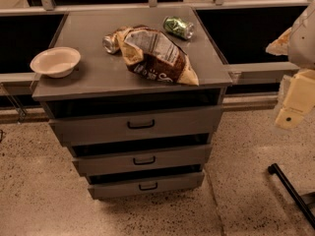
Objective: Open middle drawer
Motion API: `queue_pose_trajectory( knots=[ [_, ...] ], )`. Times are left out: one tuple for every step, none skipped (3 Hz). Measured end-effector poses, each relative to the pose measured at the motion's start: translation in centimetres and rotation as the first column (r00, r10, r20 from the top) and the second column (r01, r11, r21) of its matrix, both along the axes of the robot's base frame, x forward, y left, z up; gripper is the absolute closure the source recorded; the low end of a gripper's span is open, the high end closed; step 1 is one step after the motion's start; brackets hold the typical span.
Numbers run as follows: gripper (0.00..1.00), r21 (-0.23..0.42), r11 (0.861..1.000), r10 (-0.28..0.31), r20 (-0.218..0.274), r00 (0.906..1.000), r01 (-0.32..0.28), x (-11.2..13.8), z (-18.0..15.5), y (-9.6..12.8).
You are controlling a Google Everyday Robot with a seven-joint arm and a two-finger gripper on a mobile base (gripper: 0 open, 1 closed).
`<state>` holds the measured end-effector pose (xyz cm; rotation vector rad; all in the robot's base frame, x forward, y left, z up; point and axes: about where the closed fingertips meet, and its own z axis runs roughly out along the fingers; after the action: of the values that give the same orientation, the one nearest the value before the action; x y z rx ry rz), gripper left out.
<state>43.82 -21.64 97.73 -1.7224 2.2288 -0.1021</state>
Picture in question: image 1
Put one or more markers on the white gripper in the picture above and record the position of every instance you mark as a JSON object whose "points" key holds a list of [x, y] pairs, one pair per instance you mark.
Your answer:
{"points": [[302, 43]]}

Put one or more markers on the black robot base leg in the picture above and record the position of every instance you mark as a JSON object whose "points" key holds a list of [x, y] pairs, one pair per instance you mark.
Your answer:
{"points": [[304, 202]]}

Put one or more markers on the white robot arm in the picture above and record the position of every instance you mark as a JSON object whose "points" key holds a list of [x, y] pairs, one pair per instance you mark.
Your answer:
{"points": [[298, 44]]}

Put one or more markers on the grey drawer cabinet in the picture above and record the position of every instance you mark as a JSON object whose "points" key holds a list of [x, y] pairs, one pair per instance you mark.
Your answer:
{"points": [[102, 85]]}

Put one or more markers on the grey top drawer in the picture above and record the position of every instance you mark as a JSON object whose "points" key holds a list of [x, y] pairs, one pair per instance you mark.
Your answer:
{"points": [[101, 129]]}

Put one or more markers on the green soda can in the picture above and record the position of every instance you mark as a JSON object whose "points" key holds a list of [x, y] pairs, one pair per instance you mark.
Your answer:
{"points": [[178, 27]]}

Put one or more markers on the brown chip bag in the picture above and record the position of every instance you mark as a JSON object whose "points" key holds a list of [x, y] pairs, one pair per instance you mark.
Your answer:
{"points": [[150, 54]]}

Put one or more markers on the silver soda can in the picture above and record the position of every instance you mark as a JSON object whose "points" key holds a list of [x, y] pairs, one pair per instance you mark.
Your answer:
{"points": [[110, 43]]}

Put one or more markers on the white paper bowl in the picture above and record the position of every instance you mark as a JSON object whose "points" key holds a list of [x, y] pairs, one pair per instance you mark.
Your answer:
{"points": [[57, 62]]}

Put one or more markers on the grey metal railing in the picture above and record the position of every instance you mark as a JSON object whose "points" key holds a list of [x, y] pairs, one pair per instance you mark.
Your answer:
{"points": [[252, 73]]}

